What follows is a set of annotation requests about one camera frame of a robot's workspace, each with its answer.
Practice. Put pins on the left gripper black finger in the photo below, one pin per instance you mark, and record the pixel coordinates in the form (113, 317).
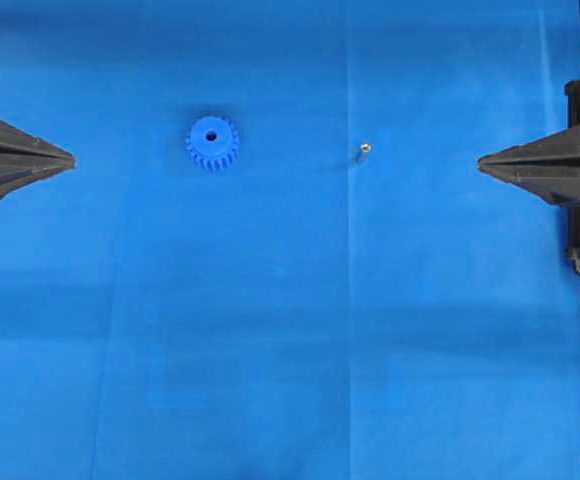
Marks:
(13, 140)
(20, 170)

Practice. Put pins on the blue table mat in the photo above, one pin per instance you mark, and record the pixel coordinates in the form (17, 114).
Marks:
(296, 315)

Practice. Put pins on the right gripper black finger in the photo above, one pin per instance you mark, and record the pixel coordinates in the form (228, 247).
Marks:
(554, 184)
(562, 146)

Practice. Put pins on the blue plastic spur gear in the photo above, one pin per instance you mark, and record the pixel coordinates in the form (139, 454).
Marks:
(213, 143)

